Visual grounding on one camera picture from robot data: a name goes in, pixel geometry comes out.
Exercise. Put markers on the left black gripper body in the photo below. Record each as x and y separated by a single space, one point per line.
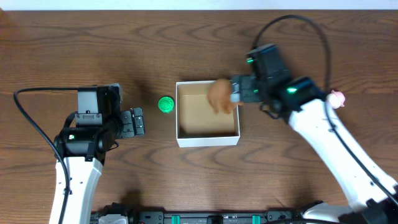
127 123

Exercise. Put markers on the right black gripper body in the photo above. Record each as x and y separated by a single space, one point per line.
253 90

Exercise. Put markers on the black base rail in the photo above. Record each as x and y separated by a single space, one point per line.
217 217

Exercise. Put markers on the green round toy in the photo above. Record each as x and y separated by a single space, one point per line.
166 104

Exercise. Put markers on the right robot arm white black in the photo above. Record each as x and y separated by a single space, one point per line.
370 192

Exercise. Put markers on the brown plush bear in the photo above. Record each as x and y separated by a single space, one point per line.
219 97

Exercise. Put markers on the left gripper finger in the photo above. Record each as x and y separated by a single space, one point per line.
138 114
139 128

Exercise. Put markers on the white cardboard box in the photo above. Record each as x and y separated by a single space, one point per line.
196 123

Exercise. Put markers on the pink white duck toy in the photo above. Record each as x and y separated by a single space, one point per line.
336 99

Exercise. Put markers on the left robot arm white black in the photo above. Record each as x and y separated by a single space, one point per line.
83 143

